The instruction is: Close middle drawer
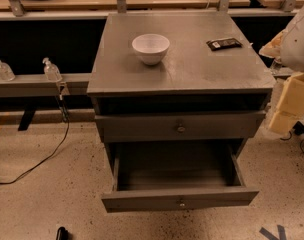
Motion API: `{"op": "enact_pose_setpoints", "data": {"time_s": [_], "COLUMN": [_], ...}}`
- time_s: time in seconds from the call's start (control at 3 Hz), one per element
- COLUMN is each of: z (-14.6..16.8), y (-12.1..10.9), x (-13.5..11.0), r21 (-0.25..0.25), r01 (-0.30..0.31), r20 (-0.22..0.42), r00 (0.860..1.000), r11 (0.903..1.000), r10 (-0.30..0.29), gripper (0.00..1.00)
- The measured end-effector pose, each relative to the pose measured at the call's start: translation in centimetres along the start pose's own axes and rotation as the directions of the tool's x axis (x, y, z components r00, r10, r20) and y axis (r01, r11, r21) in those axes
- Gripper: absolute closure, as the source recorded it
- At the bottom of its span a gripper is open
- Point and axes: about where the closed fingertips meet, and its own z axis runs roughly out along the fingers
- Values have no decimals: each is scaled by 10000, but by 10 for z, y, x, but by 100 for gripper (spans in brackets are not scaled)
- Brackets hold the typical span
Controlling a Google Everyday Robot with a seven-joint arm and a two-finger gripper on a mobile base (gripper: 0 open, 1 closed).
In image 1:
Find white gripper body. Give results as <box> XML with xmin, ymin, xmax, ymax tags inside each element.
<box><xmin>268</xmin><ymin>72</ymin><xmax>304</xmax><ymax>135</ymax></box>

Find grey drawer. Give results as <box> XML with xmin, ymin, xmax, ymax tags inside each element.
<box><xmin>95</xmin><ymin>111</ymin><xmax>265</xmax><ymax>143</ymax></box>
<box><xmin>102</xmin><ymin>140</ymin><xmax>259</xmax><ymax>212</ymax></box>

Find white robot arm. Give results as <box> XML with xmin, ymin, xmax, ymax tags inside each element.
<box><xmin>259</xmin><ymin>6</ymin><xmax>304</xmax><ymax>135</ymax></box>

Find grey wooden drawer cabinet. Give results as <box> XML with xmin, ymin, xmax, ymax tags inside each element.
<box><xmin>87</xmin><ymin>12</ymin><xmax>275</xmax><ymax>166</ymax></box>

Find grey top drawer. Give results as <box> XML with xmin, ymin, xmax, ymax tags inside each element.
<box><xmin>95</xmin><ymin>111</ymin><xmax>265</xmax><ymax>143</ymax></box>

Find blue tape floor mark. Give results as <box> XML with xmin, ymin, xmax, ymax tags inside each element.
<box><xmin>259</xmin><ymin>224</ymin><xmax>288</xmax><ymax>240</ymax></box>

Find white ceramic bowl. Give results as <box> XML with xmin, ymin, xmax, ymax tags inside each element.
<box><xmin>132</xmin><ymin>34</ymin><xmax>170</xmax><ymax>65</ymax></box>

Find clear pump bottle near cabinet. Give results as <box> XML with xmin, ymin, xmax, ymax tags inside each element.
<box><xmin>43</xmin><ymin>57</ymin><xmax>62</xmax><ymax>82</ymax></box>

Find black object bottom edge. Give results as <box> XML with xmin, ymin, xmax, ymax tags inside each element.
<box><xmin>56</xmin><ymin>227</ymin><xmax>68</xmax><ymax>240</ymax></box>

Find clear pump bottle far left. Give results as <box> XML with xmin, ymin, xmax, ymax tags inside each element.
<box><xmin>0</xmin><ymin>60</ymin><xmax>15</xmax><ymax>81</ymax></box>

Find black power adapter cable right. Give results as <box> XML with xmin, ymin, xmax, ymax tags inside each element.
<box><xmin>280</xmin><ymin>121</ymin><xmax>304</xmax><ymax>162</ymax></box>

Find black floor cable left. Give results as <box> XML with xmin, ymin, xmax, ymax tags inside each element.
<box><xmin>0</xmin><ymin>85</ymin><xmax>71</xmax><ymax>187</ymax></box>

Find grey metal rail bench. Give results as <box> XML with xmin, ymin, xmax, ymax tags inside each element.
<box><xmin>0</xmin><ymin>73</ymin><xmax>92</xmax><ymax>131</ymax></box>

